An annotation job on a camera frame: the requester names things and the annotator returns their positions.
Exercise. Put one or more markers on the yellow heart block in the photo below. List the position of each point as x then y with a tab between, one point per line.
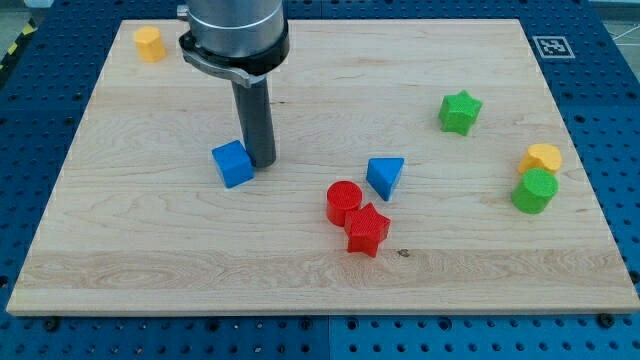
545	156

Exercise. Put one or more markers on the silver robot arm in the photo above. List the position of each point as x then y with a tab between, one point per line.
241	41

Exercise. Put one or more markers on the black white fiducial marker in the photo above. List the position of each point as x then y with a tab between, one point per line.
553	47

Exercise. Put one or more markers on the blue cube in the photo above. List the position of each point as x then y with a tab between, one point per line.
233	164

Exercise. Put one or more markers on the yellow hexagon block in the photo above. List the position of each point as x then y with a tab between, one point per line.
149	44

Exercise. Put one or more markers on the red cylinder block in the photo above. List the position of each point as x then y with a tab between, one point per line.
342	197

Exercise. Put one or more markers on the wooden board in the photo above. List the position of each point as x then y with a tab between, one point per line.
140	224

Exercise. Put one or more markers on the green star block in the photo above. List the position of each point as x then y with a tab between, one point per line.
459	112

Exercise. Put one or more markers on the red star block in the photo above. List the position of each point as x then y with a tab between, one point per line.
366	229

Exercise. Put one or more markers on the green cylinder block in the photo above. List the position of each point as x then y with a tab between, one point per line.
534	191

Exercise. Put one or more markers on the blue triangle block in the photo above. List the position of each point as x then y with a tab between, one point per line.
383	175

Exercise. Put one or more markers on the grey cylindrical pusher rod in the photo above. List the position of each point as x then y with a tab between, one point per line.
254	111

